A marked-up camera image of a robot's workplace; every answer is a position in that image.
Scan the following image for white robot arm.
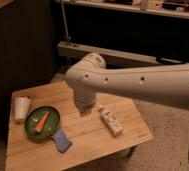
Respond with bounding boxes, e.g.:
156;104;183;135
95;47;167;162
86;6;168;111
65;53;189;111

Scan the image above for white bottle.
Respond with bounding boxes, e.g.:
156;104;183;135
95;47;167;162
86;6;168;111
98;105;124;137

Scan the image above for metal pole stand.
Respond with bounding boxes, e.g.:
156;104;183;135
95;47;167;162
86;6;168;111
59;0;73;68

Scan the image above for blue sponge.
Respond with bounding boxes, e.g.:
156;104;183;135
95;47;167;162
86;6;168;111
51;128;72;153

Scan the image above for wooden table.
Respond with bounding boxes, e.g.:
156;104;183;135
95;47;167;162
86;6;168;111
5;82;153;171

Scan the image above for orange carrot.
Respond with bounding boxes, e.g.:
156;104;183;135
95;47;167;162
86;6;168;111
35;112;50;133

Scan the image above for green plate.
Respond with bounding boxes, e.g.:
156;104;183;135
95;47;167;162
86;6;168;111
24;106;60;139

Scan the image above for white paper cup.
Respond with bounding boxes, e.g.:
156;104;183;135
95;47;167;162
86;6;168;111
14;96;31;123

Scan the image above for upper wooden shelf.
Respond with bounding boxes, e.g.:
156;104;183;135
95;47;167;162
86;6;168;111
55;0;189;19

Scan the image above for long white shelf rail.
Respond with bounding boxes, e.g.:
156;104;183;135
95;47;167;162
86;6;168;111
57;41;164;66

